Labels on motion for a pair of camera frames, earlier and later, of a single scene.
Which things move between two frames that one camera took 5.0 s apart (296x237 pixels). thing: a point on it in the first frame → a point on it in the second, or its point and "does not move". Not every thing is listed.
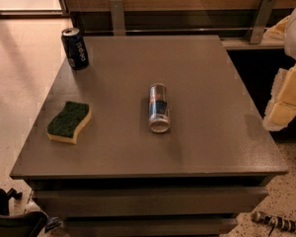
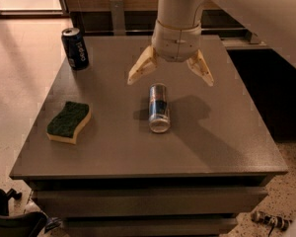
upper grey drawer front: (155, 200) does not move
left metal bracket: (117, 14) does not move
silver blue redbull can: (159, 119) does not move
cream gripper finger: (277, 31) → (172, 43)
